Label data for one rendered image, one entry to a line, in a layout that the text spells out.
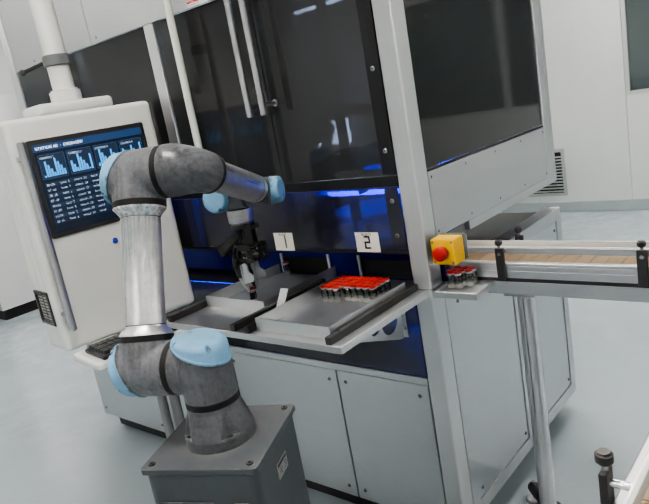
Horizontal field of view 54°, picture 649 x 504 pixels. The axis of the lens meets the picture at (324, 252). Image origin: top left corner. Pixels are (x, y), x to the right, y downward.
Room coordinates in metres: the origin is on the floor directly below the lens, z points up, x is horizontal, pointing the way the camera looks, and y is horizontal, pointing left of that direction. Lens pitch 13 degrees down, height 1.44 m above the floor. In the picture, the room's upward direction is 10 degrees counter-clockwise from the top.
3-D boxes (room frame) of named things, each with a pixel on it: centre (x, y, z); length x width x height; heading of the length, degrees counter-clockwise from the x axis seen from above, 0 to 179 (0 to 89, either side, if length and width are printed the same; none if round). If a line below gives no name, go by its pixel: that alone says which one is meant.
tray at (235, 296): (1.98, 0.18, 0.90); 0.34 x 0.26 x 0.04; 138
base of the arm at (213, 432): (1.26, 0.29, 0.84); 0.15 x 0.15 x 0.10
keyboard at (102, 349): (2.01, 0.61, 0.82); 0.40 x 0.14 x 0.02; 132
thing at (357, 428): (2.75, 0.16, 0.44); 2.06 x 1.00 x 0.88; 48
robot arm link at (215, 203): (1.78, 0.24, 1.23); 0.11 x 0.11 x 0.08; 72
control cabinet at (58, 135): (2.20, 0.75, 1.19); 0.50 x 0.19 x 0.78; 132
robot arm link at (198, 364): (1.26, 0.29, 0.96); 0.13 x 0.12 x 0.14; 72
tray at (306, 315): (1.67, 0.00, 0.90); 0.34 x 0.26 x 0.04; 138
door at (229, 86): (2.19, 0.26, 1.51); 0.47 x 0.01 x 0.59; 48
